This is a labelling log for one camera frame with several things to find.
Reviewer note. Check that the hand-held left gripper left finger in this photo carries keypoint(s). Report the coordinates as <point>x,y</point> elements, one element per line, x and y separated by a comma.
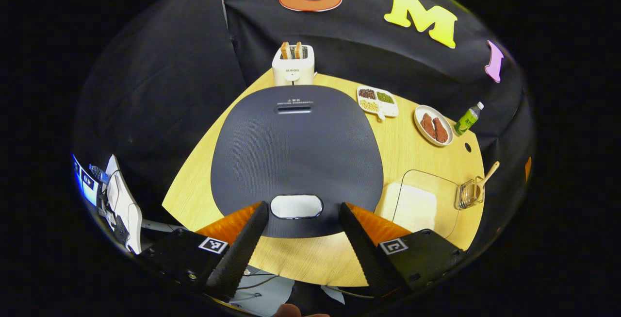
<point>242,249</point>

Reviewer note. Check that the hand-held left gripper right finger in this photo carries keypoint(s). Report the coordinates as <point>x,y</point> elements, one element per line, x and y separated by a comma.
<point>361,249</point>

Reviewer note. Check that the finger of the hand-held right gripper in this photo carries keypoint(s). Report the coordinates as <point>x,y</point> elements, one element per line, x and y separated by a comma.
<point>528,169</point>

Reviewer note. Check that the wooden spoon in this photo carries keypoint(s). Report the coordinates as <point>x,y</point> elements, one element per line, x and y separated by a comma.
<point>487,176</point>

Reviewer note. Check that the dark grey rice cooker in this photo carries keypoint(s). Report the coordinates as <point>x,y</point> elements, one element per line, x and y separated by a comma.
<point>296,152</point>

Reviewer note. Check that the green tea bottle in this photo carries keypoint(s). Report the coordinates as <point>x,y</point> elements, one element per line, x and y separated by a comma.
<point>466,120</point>

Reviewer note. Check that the brown meat piece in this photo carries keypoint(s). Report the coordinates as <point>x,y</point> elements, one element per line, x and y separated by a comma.
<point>427,125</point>
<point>440,131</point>

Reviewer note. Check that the white round plate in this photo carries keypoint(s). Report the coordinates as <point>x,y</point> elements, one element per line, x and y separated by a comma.
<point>418,118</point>

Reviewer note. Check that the white side desk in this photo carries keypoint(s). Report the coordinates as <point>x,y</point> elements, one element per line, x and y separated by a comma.
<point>126,210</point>

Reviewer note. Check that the white divided bean dish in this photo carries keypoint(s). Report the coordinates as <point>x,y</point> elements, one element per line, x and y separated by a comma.
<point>381,108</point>

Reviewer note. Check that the computer monitor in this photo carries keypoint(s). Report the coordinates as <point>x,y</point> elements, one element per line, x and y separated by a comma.
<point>87,186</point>

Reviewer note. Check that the black backdrop cloth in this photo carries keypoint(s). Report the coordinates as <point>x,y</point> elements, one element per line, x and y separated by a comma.
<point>170,89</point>

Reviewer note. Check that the white toaster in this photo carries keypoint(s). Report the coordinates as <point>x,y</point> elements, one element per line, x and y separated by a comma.
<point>292,72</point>

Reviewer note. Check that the toast slice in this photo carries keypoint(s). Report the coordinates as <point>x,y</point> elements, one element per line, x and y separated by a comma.
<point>298,50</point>
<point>285,51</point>

